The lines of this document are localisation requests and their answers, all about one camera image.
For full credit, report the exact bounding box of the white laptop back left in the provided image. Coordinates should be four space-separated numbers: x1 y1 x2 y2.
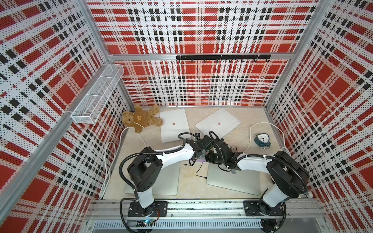
159 109 190 143

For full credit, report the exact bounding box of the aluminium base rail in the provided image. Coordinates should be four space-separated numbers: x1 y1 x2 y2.
81 199 333 233

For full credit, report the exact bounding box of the white laptop back right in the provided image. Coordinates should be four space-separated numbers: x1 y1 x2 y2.
195 108 241 138

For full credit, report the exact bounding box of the white wire mesh basket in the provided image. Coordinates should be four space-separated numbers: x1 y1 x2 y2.
71 64 124 124

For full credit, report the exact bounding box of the brown teddy bear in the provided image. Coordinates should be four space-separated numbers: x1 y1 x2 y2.
122 105 163 133

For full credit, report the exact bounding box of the silver laptop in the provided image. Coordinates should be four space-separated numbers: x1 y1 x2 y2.
123 161 181 196
207 165 261 196

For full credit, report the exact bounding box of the white laptop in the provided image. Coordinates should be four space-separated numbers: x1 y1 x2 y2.
159 109 190 143
195 108 241 138

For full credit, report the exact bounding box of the silver laptop front right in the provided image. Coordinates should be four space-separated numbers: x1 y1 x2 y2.
207 165 261 196

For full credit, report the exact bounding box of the white power cord right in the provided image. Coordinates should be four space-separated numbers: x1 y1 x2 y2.
241 121 314 199

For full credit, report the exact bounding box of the black hook rail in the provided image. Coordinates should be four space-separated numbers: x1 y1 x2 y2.
176 54 271 61

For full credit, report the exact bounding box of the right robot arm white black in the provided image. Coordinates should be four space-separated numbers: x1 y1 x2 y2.
207 131 309 216

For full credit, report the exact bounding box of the white power cord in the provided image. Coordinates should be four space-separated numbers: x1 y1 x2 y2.
241 121 314 199
98 126 148 200

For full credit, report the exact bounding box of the white power cord left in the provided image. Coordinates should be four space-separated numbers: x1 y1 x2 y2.
98 126 148 200

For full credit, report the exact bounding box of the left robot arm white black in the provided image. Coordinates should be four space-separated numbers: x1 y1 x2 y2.
119 132 213 216

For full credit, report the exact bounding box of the silver laptop front left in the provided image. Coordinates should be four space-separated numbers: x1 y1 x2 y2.
123 161 181 196

